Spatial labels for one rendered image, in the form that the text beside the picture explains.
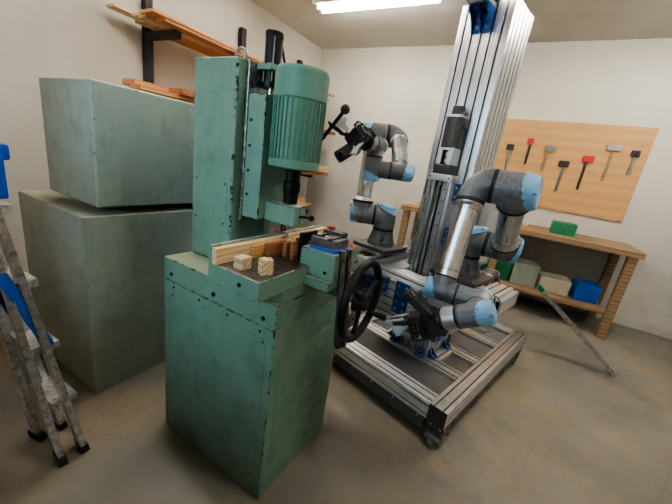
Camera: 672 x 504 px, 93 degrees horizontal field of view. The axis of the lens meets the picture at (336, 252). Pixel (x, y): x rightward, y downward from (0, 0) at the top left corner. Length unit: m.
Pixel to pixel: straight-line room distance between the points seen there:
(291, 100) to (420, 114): 3.52
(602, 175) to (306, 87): 3.60
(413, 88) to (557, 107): 1.60
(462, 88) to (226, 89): 1.13
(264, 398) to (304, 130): 0.89
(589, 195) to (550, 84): 1.23
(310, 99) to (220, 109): 0.34
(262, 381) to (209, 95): 1.00
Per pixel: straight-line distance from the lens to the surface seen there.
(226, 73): 1.26
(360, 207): 1.76
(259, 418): 1.27
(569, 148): 4.28
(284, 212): 1.15
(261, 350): 1.11
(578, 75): 4.42
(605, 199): 4.31
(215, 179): 1.28
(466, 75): 1.87
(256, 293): 0.91
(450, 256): 1.14
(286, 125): 1.09
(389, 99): 4.71
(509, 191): 1.18
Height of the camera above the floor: 1.25
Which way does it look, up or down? 16 degrees down
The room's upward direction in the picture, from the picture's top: 8 degrees clockwise
